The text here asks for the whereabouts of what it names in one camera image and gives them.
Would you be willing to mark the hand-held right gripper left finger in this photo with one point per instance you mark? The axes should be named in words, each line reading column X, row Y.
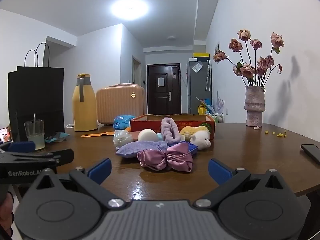
column 100, row 171

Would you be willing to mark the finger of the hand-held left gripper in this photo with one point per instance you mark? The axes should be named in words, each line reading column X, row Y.
column 63, row 156
column 20, row 146

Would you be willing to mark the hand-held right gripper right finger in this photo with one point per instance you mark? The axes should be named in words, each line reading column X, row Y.
column 220, row 171

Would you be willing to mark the blue dotted cloth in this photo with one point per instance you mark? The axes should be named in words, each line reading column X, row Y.
column 193, row 147

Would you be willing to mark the clear bag of mesh sponge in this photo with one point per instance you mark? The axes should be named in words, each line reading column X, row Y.
column 122, row 140

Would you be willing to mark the yellow white plush toy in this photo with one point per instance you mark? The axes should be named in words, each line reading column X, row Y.
column 200, row 137

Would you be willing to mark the lavender fabric pouch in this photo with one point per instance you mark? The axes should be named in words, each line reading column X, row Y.
column 135, row 148

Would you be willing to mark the pink brick sponge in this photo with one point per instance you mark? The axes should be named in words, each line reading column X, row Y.
column 134, row 136

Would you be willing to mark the purple satin scrunchie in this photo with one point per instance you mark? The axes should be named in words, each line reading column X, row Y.
column 170, row 156

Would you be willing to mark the purple fluffy headband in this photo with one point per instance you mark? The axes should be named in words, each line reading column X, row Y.
column 170, row 130

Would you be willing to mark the orange cardboard box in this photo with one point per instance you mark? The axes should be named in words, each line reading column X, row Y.
column 150, row 125

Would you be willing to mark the light blue fluffy cloth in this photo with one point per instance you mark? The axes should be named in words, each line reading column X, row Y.
column 159, row 137

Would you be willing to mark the person's left hand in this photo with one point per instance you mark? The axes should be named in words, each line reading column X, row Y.
column 5, row 207

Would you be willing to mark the small lit screen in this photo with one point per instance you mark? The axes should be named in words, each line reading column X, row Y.
column 5, row 135

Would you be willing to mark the glass cup with straw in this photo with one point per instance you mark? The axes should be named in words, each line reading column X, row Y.
column 35, row 135

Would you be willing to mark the blue snack packet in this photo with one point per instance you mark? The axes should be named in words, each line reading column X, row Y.
column 57, row 137

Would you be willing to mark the black paper bag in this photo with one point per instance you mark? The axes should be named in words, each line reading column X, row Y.
column 35, row 100

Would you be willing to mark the yellow thermos jug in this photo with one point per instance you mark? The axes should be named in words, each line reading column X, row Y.
column 84, row 107

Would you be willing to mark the blue tissue pack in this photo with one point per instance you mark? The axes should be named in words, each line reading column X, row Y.
column 122, row 122

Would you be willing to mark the yellow bag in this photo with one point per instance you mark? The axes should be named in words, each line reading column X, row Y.
column 201, row 110

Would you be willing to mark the scattered yellow crumbs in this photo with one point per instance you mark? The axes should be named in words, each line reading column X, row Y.
column 278, row 135

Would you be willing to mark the small pink suitcase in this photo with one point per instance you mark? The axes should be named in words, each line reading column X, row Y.
column 120, row 103

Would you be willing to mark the pink textured vase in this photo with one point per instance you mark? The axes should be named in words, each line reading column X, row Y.
column 254, row 105

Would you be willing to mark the grey refrigerator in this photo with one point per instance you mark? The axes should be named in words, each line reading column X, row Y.
column 198, row 87

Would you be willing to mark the black smartphone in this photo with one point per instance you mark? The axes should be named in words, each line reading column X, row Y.
column 312, row 152

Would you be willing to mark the folded white umbrella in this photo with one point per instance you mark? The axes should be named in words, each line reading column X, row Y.
column 208, row 76

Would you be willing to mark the dark brown entrance door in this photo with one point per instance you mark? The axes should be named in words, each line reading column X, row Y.
column 163, row 90

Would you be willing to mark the dried pink roses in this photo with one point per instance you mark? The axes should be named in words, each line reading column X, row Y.
column 247, row 70

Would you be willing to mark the interior wooden door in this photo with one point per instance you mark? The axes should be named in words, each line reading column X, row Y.
column 136, row 71

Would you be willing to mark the white paper note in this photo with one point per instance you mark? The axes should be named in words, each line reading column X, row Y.
column 197, row 67

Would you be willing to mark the yellow box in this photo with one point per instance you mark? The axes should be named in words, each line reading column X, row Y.
column 201, row 55

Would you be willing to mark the small ceiling lamp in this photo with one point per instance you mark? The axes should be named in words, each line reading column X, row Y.
column 172, row 38

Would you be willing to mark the round ceiling light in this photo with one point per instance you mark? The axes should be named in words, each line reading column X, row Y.
column 130, row 8

